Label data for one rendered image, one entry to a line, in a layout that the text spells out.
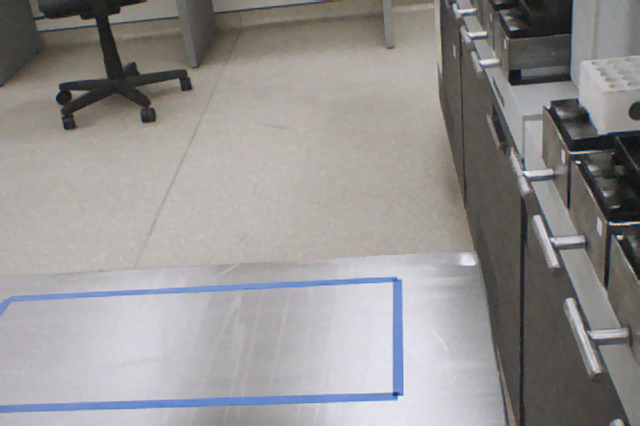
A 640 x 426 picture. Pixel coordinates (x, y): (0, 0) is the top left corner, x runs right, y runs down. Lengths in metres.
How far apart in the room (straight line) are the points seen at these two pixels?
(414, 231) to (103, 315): 1.72
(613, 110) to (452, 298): 0.35
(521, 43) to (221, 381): 0.83
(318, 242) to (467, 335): 1.75
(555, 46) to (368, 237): 1.18
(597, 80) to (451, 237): 1.42
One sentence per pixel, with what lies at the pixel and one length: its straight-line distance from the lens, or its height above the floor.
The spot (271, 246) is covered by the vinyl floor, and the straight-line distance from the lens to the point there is 2.35.
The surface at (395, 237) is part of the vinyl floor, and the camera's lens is 2.32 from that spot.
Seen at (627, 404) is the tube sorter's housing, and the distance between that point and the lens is 0.77.
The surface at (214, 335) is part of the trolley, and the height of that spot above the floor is 0.82.
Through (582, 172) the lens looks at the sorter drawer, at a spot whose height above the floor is 0.80.
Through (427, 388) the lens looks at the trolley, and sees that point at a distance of 0.56.
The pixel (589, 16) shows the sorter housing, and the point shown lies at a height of 0.86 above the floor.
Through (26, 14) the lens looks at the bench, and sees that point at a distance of 4.74.
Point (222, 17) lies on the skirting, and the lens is 4.58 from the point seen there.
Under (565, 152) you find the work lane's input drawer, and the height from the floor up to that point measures 0.80.
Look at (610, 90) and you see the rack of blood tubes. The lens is 0.90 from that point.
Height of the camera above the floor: 1.19
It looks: 29 degrees down
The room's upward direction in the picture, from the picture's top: 8 degrees counter-clockwise
